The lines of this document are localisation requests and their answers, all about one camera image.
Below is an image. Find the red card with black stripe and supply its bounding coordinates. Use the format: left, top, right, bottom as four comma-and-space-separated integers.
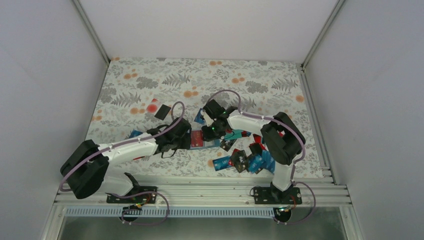
190, 130, 204, 148

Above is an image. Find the teal leather card holder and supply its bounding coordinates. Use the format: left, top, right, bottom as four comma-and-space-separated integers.
189, 139, 220, 150

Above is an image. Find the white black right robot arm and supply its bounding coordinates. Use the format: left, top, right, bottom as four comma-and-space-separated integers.
201, 100, 306, 204

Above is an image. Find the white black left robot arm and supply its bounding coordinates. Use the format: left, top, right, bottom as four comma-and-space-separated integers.
59, 117, 192, 203

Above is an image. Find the blue card under left arm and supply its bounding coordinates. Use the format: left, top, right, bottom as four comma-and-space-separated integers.
128, 129, 143, 139

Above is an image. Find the black card with chip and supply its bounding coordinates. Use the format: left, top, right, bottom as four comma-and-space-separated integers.
220, 139, 237, 152

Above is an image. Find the teal green card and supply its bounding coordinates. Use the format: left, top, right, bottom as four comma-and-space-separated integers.
223, 129, 243, 141

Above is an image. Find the blue card near holder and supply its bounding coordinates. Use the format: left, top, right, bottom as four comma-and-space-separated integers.
194, 108, 206, 125

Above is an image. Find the black card near left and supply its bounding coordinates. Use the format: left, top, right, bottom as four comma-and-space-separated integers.
154, 104, 172, 120

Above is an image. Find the blue card front left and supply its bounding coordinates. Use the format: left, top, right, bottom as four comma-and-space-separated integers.
212, 156, 232, 171

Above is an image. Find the white card with red circle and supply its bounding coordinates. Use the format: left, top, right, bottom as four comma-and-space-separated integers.
145, 98, 162, 115

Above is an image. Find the blue card pile front right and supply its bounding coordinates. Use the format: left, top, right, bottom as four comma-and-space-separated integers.
247, 150, 276, 174

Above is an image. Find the floral patterned table mat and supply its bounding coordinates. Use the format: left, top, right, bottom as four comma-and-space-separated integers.
86, 57, 323, 178

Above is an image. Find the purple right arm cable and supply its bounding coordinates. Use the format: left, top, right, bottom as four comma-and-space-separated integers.
207, 89, 317, 227

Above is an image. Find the aluminium rail frame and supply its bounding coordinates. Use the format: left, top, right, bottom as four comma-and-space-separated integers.
54, 174, 353, 208

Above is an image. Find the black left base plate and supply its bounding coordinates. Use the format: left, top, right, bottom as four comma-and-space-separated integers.
106, 186, 158, 205

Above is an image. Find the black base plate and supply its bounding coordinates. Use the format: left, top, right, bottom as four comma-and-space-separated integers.
106, 186, 158, 205
249, 186, 303, 205

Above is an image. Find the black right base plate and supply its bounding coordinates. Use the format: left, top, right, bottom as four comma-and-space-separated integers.
249, 186, 303, 205

